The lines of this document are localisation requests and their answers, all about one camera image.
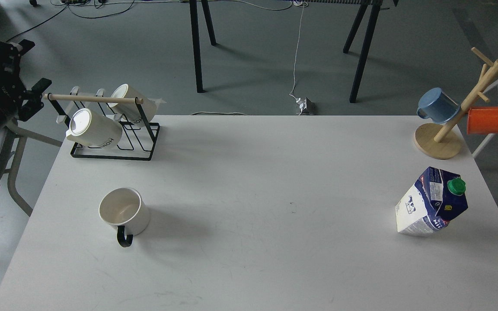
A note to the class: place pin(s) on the black table legs left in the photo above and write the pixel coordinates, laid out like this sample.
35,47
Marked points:
196,49

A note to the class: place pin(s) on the white mug on rack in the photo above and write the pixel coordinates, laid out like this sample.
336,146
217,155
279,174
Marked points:
130,112
93,130

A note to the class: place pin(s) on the blue white milk carton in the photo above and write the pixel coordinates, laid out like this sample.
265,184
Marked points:
436,198

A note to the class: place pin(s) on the black table legs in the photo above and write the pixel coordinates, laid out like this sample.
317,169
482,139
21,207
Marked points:
196,49
370,30

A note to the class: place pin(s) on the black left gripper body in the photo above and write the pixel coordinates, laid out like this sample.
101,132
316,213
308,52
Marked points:
11,86

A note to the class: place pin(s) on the blue mug on tree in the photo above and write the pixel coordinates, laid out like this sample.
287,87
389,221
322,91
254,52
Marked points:
437,106

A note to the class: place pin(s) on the black wire mug rack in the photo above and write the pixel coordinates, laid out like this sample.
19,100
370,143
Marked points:
136,144

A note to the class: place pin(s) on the white mug black handle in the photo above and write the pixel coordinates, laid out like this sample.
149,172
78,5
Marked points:
125,210

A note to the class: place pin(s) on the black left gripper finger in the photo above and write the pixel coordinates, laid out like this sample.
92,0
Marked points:
23,47
30,101

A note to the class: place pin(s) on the black table legs right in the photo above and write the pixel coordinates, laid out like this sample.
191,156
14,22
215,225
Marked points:
370,30

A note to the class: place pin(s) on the orange mug on tree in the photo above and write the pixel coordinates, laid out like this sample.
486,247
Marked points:
483,120

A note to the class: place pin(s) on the white mug rear on rack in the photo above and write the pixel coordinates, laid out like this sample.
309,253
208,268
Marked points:
130,112

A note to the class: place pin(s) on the wooden mug tree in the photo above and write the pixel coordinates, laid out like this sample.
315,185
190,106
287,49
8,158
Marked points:
439,140

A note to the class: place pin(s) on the white mug front on rack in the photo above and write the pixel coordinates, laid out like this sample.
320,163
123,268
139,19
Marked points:
93,130

